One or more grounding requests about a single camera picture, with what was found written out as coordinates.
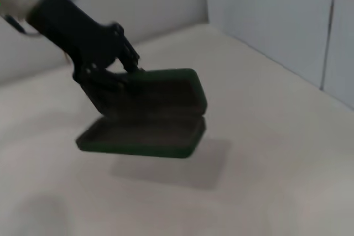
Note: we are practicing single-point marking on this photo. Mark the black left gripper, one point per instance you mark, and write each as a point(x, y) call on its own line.
point(69, 26)

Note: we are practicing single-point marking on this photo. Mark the green glasses case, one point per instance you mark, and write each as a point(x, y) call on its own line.
point(155, 142)

